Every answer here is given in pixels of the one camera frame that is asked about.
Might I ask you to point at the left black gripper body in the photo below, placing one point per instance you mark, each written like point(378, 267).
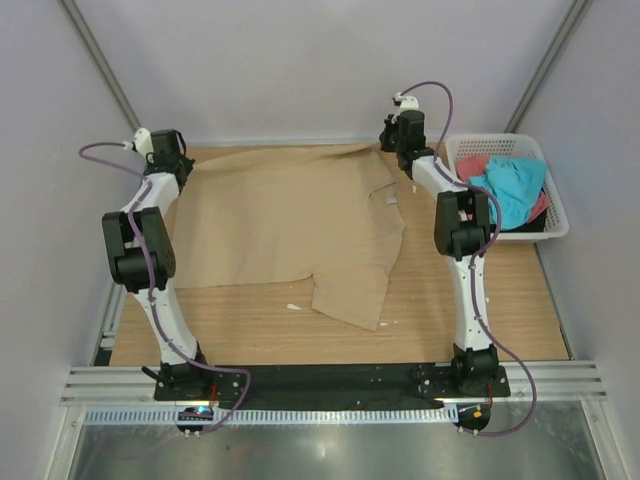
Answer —
point(179, 167)

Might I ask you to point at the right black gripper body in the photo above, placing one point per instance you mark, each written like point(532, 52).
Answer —
point(388, 136)

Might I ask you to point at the beige t shirt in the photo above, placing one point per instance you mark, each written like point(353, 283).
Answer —
point(282, 215)

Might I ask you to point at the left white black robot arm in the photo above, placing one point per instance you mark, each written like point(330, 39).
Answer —
point(141, 258)

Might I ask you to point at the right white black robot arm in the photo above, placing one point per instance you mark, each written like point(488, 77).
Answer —
point(462, 233)

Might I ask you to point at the white plastic laundry basket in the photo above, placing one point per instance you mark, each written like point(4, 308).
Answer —
point(512, 168)

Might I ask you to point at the pink t shirt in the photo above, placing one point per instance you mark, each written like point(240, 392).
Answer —
point(470, 172)

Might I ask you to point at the turquoise t shirt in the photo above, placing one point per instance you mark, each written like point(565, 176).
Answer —
point(510, 192)

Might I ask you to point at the black garment in basket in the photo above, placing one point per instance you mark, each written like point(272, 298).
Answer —
point(536, 225)

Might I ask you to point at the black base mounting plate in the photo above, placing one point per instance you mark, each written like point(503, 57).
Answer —
point(346, 387)

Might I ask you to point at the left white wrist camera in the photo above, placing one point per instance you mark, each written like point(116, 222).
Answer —
point(141, 142)

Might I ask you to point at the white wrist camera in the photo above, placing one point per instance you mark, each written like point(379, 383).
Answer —
point(141, 142)
point(405, 102)

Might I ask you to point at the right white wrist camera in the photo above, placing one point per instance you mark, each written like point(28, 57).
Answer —
point(405, 102)

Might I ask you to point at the left aluminium corner post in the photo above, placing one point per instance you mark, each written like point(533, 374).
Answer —
point(93, 49)

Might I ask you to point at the aluminium corner post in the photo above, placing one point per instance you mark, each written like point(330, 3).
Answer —
point(560, 40)
point(93, 49)

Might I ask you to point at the right aluminium corner post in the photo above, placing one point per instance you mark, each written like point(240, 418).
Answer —
point(560, 40)

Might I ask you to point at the white slotted cable duct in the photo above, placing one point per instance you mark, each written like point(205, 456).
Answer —
point(199, 415)

